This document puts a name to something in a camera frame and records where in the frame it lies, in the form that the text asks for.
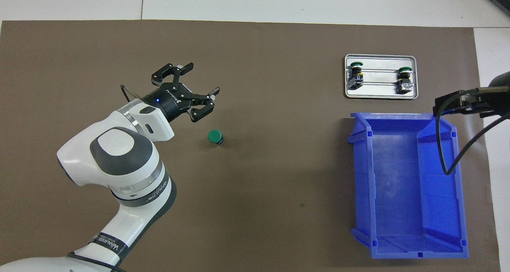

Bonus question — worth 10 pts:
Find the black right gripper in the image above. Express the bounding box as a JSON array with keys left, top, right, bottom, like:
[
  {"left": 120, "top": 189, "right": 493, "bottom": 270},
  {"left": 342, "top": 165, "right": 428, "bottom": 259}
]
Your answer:
[{"left": 433, "top": 71, "right": 510, "bottom": 118}]

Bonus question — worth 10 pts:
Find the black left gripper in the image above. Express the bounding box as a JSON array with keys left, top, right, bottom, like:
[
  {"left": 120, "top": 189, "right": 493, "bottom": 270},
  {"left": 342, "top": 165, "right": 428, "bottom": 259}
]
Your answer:
[{"left": 142, "top": 61, "right": 221, "bottom": 124}]

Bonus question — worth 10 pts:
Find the green push button switch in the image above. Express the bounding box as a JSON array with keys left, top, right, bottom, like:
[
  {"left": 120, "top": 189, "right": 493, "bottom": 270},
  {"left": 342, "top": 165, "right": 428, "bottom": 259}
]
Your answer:
[
  {"left": 396, "top": 66, "right": 413, "bottom": 94},
  {"left": 348, "top": 61, "right": 364, "bottom": 90},
  {"left": 208, "top": 130, "right": 226, "bottom": 146}
]

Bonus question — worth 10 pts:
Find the silver metal tray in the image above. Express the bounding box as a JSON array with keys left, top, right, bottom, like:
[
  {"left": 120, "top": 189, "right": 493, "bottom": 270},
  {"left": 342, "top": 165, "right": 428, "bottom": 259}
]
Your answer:
[{"left": 344, "top": 54, "right": 419, "bottom": 100}]

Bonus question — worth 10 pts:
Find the blue plastic storage bin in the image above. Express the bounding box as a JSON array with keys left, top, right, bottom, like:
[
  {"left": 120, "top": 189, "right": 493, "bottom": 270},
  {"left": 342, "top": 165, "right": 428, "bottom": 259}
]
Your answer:
[{"left": 347, "top": 112, "right": 469, "bottom": 260}]

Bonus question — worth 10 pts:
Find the brown table mat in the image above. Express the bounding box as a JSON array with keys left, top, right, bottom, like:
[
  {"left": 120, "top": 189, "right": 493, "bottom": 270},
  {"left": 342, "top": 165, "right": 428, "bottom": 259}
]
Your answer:
[{"left": 0, "top": 20, "right": 501, "bottom": 272}]

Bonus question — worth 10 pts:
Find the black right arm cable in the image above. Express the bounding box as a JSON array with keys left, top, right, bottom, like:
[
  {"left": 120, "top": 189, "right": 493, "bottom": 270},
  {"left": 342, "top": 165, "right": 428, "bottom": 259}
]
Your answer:
[{"left": 436, "top": 88, "right": 510, "bottom": 175}]

